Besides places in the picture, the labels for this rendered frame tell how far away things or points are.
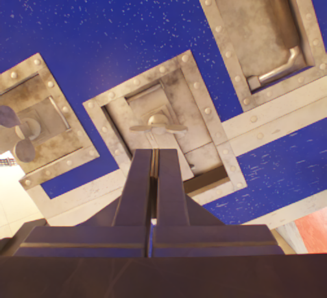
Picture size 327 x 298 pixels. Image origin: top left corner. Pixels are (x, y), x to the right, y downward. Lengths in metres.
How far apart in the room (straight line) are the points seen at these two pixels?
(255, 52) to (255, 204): 0.18
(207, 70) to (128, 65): 0.08
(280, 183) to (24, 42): 0.33
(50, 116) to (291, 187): 0.30
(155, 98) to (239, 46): 0.11
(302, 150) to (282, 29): 0.14
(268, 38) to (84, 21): 0.19
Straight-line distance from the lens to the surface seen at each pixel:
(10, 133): 0.29
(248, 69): 0.29
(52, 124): 0.30
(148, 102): 0.27
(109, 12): 0.26
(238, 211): 0.33
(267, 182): 0.32
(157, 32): 0.26
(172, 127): 0.25
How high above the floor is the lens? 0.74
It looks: 7 degrees up
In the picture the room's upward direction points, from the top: 115 degrees counter-clockwise
